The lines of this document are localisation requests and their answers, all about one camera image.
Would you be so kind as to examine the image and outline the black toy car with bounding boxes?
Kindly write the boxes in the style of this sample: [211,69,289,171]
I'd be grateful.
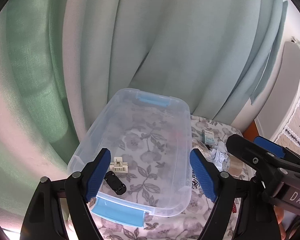
[104,171,127,196]

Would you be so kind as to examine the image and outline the small medicine box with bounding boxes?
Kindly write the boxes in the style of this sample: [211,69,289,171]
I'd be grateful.
[202,129,215,145]

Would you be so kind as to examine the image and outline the clear plastic storage bin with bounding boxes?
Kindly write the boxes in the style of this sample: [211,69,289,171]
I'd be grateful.
[68,88,192,227]

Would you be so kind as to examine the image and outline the brown packing tape roll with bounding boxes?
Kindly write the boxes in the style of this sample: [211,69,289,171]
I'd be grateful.
[223,154,249,180]

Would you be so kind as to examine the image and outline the white paper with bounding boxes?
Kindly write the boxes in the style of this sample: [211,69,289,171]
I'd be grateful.
[211,141,230,171]

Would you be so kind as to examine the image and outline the cream hair claw clip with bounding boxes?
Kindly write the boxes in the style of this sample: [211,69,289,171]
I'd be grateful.
[109,157,128,173]

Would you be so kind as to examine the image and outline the green curtain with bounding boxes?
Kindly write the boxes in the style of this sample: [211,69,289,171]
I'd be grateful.
[0,0,288,217]

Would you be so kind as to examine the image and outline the leopard print scrunchie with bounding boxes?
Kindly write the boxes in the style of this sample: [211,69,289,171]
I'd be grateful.
[192,172,200,189]

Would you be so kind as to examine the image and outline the floral fleece blanket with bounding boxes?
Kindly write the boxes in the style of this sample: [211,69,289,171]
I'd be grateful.
[94,116,252,239]

